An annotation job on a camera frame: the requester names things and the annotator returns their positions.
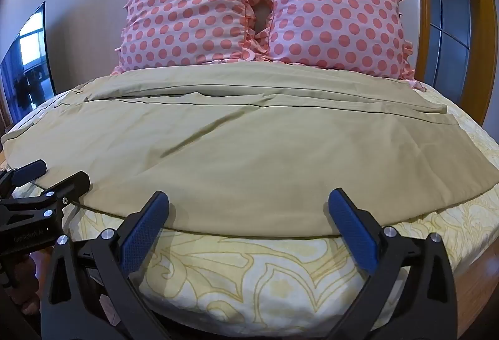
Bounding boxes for person's left hand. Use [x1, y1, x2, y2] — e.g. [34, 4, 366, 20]
[8, 250, 44, 315]

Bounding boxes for yellow floral bed sheet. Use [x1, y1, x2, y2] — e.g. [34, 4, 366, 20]
[0, 80, 499, 340]

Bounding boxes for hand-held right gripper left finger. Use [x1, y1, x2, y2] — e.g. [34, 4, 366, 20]
[41, 191, 172, 340]

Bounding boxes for dark glass door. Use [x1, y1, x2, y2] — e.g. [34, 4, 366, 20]
[419, 0, 475, 107]

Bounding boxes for flat screen television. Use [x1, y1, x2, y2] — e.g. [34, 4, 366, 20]
[0, 1, 56, 124]

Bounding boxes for khaki pants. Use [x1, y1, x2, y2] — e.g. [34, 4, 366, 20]
[0, 62, 499, 240]

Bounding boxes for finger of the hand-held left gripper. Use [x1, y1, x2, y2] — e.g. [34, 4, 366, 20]
[0, 159, 48, 192]
[34, 171, 91, 213]

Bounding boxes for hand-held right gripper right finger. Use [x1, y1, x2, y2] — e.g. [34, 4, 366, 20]
[328, 188, 459, 340]

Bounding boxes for pink polka dot pillow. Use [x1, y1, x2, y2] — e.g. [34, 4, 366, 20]
[110, 0, 270, 76]
[253, 0, 425, 92]

